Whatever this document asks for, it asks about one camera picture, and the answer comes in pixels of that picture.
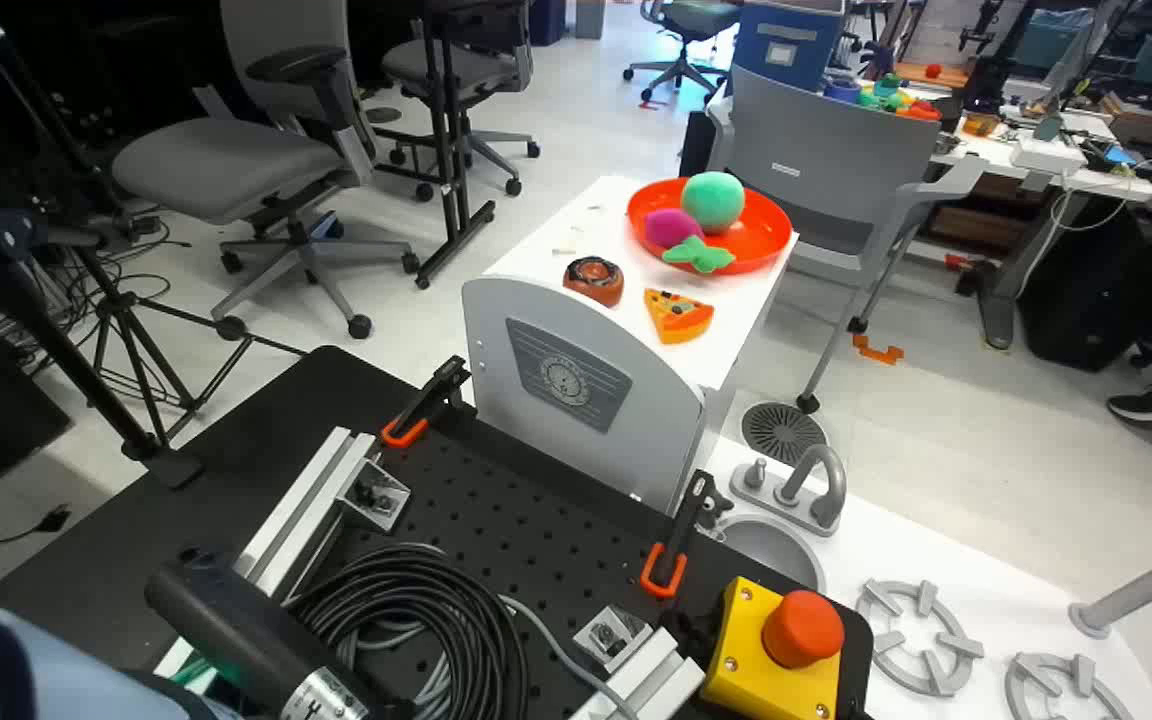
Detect grey round floor disc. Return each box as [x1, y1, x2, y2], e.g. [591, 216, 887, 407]
[736, 397, 827, 470]

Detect blue storage bin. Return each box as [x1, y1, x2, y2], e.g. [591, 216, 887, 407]
[732, 0, 849, 95]

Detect chocolate donut toy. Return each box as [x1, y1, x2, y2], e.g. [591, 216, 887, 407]
[561, 251, 629, 311]

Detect orange plate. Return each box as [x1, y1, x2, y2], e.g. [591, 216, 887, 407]
[623, 178, 795, 282]

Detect grey office chair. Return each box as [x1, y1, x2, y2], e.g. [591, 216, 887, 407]
[109, 0, 424, 342]

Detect yellow emergency stop red button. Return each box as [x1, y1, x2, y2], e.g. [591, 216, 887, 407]
[697, 571, 852, 720]

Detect black cylinder with silver end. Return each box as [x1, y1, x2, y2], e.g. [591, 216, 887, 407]
[146, 557, 371, 720]

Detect black camera tripod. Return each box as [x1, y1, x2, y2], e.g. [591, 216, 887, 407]
[0, 198, 309, 465]

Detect green ball plushie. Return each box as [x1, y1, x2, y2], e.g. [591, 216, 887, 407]
[678, 169, 748, 238]

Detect white desk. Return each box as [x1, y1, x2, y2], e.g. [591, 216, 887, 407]
[929, 114, 1152, 352]

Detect pile of colourful toys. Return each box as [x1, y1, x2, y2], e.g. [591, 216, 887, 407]
[852, 73, 948, 128]

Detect black clamp orange handle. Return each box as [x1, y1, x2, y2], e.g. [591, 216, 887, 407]
[635, 470, 736, 604]
[376, 352, 475, 452]

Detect grey toy sink bowl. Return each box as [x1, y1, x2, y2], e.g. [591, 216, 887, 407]
[712, 516, 827, 592]

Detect black cable coil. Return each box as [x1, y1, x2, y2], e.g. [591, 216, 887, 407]
[288, 538, 530, 720]

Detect black office chair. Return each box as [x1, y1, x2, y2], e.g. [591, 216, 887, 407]
[376, 0, 549, 201]

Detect grey metal pole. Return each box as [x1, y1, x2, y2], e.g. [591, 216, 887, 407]
[1065, 534, 1152, 641]

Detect white toy stovetop board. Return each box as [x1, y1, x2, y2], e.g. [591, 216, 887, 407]
[700, 425, 1152, 720]

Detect grey toy burner grate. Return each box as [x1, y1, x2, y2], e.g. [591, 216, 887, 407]
[1000, 650, 1135, 720]
[852, 575, 989, 700]

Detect black desk frame leg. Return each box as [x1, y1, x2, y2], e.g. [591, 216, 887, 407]
[408, 0, 505, 294]

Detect black perforated breadboard table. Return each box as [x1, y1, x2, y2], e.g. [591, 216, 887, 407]
[0, 342, 881, 720]

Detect grey toy faucet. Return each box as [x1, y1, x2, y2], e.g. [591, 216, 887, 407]
[728, 436, 858, 540]

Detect aluminium extrusion rail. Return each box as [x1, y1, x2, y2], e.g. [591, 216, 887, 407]
[229, 425, 386, 604]
[574, 624, 712, 720]

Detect orange floor marker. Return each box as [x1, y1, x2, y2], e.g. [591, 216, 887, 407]
[849, 327, 910, 372]

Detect pizza slice toy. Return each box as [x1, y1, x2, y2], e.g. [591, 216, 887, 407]
[640, 284, 722, 349]

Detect magenta beetroot plushie green leaves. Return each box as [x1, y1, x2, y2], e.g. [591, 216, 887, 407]
[635, 204, 740, 282]

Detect white toy kitchen cabinet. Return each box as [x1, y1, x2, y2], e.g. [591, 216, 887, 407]
[456, 171, 803, 516]

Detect grey plastic visitor chair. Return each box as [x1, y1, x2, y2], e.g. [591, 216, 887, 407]
[700, 65, 994, 415]

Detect grey cable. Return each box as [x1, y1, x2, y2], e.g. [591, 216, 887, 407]
[497, 592, 634, 720]

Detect small silver mounting bracket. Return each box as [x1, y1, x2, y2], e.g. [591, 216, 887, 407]
[339, 465, 415, 534]
[574, 604, 656, 674]

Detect dark swivel office chair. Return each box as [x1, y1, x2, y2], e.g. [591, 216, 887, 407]
[619, 0, 748, 114]

